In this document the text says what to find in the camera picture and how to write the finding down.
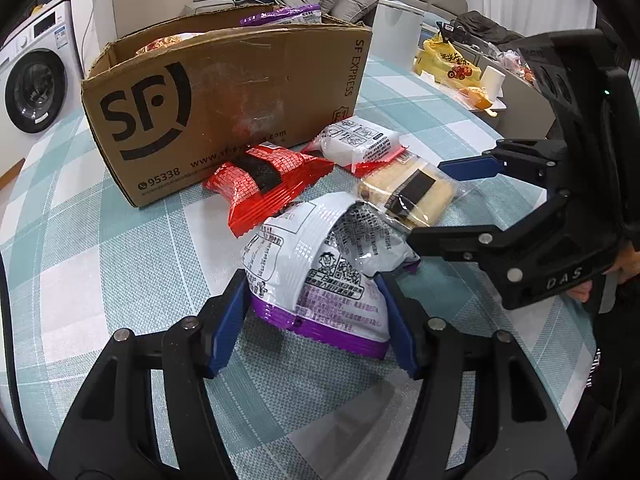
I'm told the beige side table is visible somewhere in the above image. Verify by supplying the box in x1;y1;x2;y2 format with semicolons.
420;35;556;136

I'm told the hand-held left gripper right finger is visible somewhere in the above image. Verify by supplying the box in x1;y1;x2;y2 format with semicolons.
375;272;581;480

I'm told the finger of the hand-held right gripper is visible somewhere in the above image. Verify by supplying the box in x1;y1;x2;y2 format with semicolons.
437;137;571;196
406;199;576;286

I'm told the white cylindrical bin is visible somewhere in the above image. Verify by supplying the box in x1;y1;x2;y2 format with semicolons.
372;0;425;63

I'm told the teal checked tablecloth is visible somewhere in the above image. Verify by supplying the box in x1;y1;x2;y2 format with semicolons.
0;55;616;480

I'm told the person's dark clothing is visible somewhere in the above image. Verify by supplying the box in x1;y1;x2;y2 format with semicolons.
565;275;640;461

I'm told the red checked snack packet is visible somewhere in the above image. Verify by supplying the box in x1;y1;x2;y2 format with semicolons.
202;142;336;238

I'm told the yellow plastic bag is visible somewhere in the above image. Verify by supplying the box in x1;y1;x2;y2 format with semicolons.
414;35;485;96

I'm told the dark jacket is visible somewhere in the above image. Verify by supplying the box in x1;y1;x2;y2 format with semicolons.
452;10;526;46

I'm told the person's right hand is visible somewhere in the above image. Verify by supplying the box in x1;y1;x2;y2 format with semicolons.
570;242;640;306

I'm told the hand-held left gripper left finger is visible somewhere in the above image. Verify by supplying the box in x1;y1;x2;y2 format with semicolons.
47;269;249;480

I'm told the white washing machine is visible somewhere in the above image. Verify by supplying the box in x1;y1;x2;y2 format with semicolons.
0;0;83;136

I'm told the white paper cup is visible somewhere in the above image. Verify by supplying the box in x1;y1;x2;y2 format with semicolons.
480;64;507;98

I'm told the brown cardboard box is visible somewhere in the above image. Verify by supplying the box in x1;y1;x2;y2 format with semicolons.
81;2;373;208

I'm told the purple snack packet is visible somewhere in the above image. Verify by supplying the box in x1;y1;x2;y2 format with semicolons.
239;4;322;28

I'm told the small white red snack packet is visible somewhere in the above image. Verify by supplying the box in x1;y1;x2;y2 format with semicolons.
301;115;408;177

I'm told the purple-edged white snack packet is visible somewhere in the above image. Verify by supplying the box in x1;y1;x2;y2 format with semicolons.
241;191;421;361

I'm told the yellow cake packet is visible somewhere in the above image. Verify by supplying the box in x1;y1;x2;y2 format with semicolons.
354;155;473;233

